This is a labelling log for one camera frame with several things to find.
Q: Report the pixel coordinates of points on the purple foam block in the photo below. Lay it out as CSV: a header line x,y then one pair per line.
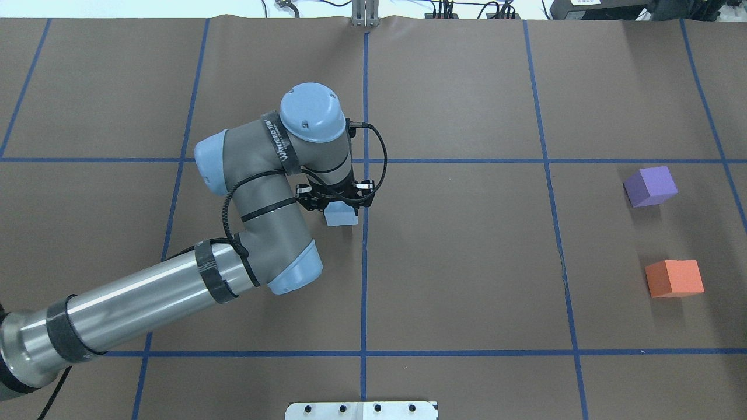
x,y
650,186

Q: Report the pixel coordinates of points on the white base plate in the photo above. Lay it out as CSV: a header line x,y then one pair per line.
x,y
363,410

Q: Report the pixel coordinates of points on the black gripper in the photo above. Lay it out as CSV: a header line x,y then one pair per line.
x,y
307,197

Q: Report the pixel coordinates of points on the light blue foam block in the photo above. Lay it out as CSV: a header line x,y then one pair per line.
x,y
338,213

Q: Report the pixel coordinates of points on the metal bracket at top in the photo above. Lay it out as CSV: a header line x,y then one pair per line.
x,y
365,13

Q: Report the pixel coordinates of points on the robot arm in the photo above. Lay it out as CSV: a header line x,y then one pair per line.
x,y
267,170

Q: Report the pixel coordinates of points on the orange foam block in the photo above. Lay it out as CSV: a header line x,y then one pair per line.
x,y
674,279

